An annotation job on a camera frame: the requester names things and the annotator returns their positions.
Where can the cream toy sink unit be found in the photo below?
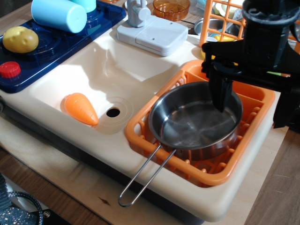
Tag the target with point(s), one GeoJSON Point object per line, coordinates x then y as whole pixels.
{"type": "Point", "coordinates": [119, 79]}

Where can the yellow toy potato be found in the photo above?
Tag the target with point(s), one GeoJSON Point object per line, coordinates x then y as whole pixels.
{"type": "Point", "coordinates": [20, 40]}

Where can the orange transparent bowl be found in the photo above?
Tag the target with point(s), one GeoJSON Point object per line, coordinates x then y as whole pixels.
{"type": "Point", "coordinates": [173, 10]}

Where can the orange toy carrot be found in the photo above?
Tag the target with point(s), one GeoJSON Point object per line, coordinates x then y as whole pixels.
{"type": "Point", "coordinates": [78, 106]}

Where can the yellow toy fruit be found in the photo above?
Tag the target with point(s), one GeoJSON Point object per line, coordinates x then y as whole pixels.
{"type": "Point", "coordinates": [203, 54]}

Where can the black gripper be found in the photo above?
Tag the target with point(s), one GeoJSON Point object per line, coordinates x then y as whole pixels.
{"type": "Point", "coordinates": [262, 58]}

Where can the orange wire basket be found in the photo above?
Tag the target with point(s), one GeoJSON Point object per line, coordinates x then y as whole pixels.
{"type": "Point", "coordinates": [206, 23]}

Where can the light blue plastic cup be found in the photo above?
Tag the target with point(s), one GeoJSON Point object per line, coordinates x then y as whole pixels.
{"type": "Point", "coordinates": [59, 14]}

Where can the teal plastic cup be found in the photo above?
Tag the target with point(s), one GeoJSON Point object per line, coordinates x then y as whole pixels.
{"type": "Point", "coordinates": [88, 5]}

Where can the stainless steel pan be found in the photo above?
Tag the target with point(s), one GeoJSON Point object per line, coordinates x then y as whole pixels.
{"type": "Point", "coordinates": [188, 125]}

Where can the dark blue toy stove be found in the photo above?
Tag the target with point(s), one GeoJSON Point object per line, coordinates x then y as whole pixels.
{"type": "Point", "coordinates": [56, 46]}

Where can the grey toy faucet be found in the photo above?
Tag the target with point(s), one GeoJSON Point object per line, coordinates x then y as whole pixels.
{"type": "Point", "coordinates": [151, 33]}

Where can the red stove knob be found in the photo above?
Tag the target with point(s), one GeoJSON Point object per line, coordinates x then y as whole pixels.
{"type": "Point", "coordinates": [10, 69]}

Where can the steel pot in basket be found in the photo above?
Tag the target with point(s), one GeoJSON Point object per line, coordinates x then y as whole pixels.
{"type": "Point", "coordinates": [217, 26]}

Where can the orange plastic drying rack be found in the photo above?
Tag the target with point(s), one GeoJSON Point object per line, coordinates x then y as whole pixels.
{"type": "Point", "coordinates": [254, 126]}

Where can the light wooden board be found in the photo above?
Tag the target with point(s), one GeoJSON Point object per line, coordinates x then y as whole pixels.
{"type": "Point", "coordinates": [78, 193]}

